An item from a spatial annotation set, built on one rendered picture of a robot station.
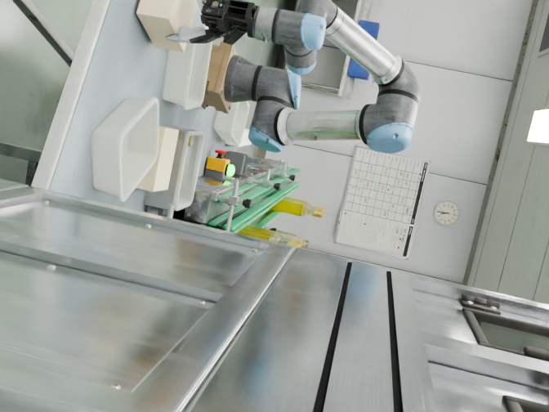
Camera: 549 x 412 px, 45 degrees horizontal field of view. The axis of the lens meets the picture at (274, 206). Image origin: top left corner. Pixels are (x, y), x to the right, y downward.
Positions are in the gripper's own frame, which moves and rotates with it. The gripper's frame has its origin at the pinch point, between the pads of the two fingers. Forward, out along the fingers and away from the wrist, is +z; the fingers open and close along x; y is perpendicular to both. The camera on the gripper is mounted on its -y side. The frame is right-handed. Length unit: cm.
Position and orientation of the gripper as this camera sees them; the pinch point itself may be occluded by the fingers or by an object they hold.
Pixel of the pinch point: (174, 11)
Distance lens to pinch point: 162.2
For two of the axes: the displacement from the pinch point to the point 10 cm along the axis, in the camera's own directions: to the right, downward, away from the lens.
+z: -9.7, -2.1, 1.4
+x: -2.4, 9.5, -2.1
